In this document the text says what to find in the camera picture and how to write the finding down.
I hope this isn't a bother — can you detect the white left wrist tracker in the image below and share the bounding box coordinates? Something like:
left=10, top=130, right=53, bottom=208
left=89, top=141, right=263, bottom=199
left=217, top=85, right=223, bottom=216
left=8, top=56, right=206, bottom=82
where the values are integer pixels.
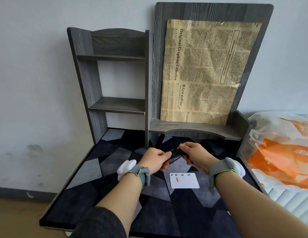
left=116, top=159, right=137, bottom=182

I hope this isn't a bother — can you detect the person's left hand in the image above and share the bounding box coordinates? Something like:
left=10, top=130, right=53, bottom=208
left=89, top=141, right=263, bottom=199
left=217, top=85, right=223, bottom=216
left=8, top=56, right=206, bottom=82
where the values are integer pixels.
left=139, top=147, right=172, bottom=175

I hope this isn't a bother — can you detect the orange white plastic bag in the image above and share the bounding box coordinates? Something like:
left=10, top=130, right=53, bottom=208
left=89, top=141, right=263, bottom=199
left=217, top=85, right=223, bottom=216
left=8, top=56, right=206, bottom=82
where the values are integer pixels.
left=239, top=111, right=308, bottom=194

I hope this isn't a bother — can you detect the grey left wrist strap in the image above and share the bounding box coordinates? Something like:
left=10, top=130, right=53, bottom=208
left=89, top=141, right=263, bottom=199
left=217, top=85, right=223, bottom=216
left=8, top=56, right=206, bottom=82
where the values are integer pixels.
left=127, top=164, right=151, bottom=189

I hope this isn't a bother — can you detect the grey wooden board panel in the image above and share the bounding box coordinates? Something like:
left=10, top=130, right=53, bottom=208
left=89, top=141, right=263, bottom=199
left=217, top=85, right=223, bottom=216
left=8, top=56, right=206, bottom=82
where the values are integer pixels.
left=148, top=2, right=274, bottom=127

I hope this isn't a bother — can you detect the newspaper print paper sheet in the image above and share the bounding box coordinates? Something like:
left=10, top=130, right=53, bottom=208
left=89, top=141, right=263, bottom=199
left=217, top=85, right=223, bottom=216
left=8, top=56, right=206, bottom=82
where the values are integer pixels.
left=160, top=19, right=263, bottom=125

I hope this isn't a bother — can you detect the person's right hand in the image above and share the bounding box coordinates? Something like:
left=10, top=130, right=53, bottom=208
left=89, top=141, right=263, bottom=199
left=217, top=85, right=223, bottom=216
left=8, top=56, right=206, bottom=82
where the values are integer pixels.
left=178, top=142, right=219, bottom=175

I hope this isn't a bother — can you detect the white card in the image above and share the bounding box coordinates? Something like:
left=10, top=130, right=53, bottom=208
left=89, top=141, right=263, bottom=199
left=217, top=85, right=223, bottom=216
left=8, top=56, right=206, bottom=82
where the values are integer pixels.
left=169, top=173, right=200, bottom=189

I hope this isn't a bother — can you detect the white wrist tracker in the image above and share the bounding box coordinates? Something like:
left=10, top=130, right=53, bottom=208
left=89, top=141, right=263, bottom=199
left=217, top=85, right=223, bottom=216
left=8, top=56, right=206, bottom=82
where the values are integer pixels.
left=116, top=159, right=137, bottom=182
left=227, top=158, right=246, bottom=181

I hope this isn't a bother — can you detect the person's right forearm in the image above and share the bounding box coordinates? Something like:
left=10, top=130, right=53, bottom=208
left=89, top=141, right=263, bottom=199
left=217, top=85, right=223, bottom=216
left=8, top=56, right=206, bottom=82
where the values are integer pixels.
left=214, top=170, right=308, bottom=238

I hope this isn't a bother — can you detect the grey wrist strap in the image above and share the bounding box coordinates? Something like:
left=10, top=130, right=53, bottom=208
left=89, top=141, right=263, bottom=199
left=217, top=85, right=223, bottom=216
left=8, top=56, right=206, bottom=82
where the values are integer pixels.
left=127, top=164, right=151, bottom=189
left=208, top=157, right=238, bottom=195

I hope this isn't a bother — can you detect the geometric grey black mat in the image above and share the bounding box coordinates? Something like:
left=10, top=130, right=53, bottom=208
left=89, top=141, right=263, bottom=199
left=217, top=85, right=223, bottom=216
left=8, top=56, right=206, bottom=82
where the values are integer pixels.
left=39, top=128, right=268, bottom=238

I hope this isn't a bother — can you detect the grey wooden ledge piece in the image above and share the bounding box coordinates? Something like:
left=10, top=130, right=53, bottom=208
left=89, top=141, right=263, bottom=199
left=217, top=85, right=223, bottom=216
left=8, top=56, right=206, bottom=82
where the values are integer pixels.
left=148, top=110, right=253, bottom=156

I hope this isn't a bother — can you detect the grey wooden shelf unit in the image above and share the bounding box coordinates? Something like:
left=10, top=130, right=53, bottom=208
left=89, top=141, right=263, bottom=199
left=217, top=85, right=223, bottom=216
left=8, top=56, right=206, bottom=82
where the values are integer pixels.
left=67, top=27, right=150, bottom=149

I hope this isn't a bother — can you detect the person's left forearm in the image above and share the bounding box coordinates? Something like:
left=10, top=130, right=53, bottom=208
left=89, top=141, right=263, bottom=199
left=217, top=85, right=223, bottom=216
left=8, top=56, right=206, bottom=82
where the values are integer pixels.
left=95, top=171, right=144, bottom=229

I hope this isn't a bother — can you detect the grey right wrist strap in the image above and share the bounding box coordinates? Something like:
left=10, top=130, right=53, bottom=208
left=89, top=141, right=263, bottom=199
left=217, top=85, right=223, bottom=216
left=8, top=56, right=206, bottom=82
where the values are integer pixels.
left=208, top=157, right=238, bottom=195

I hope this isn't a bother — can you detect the white right wrist tracker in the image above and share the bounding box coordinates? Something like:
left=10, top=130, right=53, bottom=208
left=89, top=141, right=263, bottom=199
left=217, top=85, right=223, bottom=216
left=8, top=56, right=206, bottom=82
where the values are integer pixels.
left=227, top=158, right=246, bottom=181

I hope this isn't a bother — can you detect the dark grey sleeve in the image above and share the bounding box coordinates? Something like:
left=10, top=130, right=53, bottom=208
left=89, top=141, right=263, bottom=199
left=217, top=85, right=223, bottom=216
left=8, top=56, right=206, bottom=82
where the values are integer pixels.
left=69, top=206, right=127, bottom=238

